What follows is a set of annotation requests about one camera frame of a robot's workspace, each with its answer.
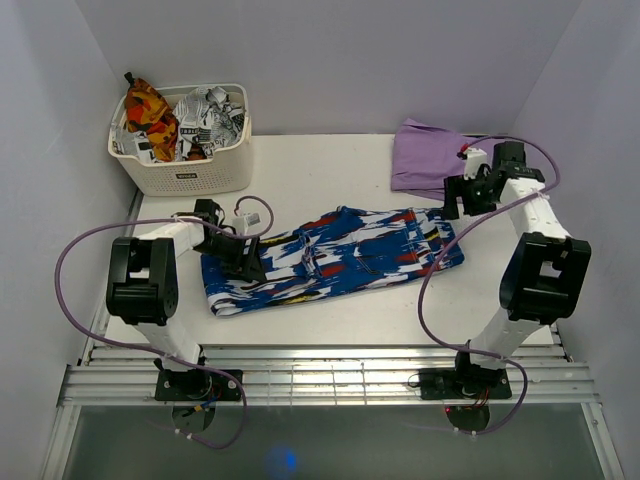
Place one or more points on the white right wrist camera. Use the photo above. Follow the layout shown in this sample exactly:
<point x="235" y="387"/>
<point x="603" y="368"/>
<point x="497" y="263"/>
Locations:
<point x="474" y="159"/>

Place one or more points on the orange camouflage trousers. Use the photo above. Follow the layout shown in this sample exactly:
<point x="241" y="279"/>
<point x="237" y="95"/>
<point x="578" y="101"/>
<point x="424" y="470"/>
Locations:
<point x="149" y="112"/>

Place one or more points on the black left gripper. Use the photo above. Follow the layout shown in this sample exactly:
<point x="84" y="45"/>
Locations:
<point x="251" y="265"/>

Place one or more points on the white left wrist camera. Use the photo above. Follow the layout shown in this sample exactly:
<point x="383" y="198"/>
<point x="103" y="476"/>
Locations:
<point x="244" y="222"/>

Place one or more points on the cream perforated laundry basket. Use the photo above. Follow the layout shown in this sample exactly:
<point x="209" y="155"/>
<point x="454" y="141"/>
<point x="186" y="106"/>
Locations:
<point x="230" y="169"/>

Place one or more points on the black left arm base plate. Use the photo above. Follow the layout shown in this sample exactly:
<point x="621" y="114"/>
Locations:
<point x="197" y="386"/>

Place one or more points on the folded purple trousers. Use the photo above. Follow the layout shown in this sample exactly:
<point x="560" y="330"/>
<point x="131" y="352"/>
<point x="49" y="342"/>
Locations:
<point x="423" y="157"/>

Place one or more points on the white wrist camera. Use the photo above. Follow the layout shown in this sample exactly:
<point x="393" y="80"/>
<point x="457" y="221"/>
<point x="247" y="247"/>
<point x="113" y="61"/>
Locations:
<point x="244" y="222"/>
<point x="474" y="159"/>

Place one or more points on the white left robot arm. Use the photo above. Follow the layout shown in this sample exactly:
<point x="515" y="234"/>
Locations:
<point x="143" y="291"/>

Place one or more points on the black white newsprint trousers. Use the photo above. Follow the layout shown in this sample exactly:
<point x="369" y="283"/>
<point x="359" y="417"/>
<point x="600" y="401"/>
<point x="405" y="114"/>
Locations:
<point x="207" y="120"/>

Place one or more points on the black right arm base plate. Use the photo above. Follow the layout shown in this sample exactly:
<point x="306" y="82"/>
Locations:
<point x="449" y="384"/>

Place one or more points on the blue white red patterned trousers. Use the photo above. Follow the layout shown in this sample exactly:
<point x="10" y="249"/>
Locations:
<point x="345" y="251"/>

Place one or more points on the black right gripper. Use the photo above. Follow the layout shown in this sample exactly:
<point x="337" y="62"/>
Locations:
<point x="452" y="187"/>

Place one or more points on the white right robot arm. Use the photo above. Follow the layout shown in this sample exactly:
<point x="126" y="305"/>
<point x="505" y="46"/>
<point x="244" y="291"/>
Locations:
<point x="544" y="276"/>

